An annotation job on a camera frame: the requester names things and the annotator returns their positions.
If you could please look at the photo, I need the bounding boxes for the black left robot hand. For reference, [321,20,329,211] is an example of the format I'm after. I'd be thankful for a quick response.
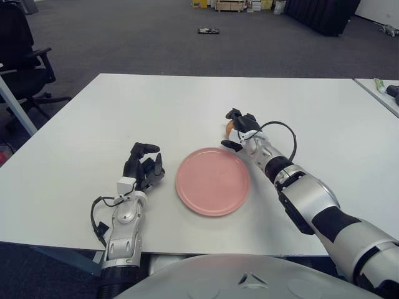
[117,142,166,199]

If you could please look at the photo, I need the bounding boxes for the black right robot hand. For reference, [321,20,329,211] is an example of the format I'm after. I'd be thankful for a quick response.
[220,107,262,153]

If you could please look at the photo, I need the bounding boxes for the pink round plate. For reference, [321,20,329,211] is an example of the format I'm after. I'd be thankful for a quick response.
[175,147,252,218]

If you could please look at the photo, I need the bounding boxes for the wooden pallet crate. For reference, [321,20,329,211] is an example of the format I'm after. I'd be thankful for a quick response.
[214,0,244,13]

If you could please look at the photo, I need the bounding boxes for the black curtain partition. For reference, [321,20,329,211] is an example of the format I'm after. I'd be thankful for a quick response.
[284,0,362,37]

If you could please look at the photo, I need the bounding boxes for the red object under desk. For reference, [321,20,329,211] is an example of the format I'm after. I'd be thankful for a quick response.
[0,143,15,166]

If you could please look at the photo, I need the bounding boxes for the grey robot torso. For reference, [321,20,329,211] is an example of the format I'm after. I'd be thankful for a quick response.
[115,254,380,299]

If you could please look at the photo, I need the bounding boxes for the light grey desk leg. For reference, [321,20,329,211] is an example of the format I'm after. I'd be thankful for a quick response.
[0,74,37,137]

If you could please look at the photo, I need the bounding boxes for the black office chair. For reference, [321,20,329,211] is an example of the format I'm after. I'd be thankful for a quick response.
[0,2,72,131]

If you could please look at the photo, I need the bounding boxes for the grey quadruped robot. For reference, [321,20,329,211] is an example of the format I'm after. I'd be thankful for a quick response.
[379,24,399,37]

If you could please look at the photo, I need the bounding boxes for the grey bin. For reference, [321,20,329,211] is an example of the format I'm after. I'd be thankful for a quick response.
[23,0,39,15]

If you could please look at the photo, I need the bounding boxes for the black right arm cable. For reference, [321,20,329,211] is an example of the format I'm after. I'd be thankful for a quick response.
[255,121,297,163]

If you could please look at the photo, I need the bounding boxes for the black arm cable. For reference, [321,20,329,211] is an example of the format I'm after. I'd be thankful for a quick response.
[90,195,124,249]
[255,121,297,163]

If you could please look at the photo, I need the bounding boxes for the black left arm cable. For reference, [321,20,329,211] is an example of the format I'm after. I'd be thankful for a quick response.
[90,195,124,249]

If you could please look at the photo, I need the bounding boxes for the blue grey table frame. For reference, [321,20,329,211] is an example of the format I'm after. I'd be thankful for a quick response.
[0,242,344,278]

